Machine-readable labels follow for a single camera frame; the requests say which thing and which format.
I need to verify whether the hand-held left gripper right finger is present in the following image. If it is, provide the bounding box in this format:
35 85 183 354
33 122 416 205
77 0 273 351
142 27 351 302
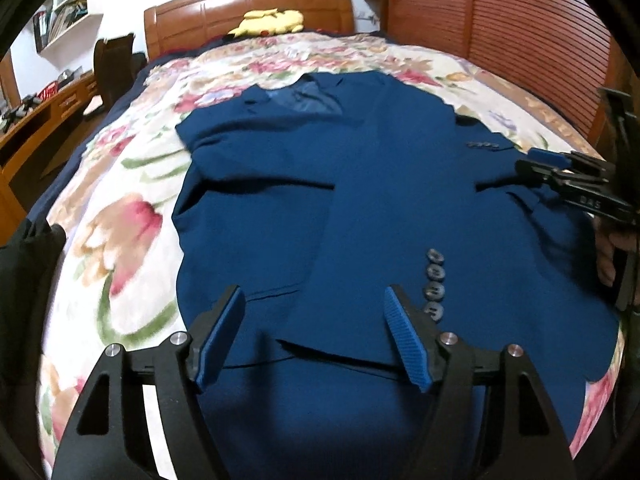
384 285 581 480

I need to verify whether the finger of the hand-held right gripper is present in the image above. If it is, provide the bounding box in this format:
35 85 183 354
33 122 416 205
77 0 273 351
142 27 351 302
527 149 617 177
515 160 568 193

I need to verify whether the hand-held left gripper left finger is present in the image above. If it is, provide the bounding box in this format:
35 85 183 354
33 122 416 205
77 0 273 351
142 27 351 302
52 285 247 480

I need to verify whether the navy blue suit jacket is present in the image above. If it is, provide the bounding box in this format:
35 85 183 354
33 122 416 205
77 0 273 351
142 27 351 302
171 71 626 480

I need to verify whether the person's right hand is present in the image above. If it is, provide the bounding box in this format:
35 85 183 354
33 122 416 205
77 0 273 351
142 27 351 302
595 220 633 286

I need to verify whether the wooden louvered wardrobe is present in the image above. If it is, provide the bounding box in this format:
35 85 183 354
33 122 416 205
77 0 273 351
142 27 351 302
364 0 628 141

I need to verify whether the floral blanket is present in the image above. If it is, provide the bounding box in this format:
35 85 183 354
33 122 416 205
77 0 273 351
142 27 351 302
40 30 626 480

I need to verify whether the navy blue bed sheet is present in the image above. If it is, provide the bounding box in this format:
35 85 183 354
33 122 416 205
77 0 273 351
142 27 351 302
25 50 166 226

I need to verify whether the wooden desk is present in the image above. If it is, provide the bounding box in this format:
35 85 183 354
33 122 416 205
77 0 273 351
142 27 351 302
0 70 101 241

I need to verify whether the dark brown chair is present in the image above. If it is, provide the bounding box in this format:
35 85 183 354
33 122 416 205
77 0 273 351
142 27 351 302
85 33 146 118

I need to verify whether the yellow plush toy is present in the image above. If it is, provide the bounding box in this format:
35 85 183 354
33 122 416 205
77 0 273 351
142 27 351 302
223 8 305 41

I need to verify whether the wooden bed headboard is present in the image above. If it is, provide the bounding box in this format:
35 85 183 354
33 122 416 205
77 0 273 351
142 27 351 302
144 0 356 61

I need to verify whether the row of books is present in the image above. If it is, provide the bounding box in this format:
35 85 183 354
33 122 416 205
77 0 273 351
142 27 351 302
34 2 88 43

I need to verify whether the white wall shelf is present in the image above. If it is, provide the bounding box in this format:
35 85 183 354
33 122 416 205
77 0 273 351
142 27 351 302
32 0 103 56

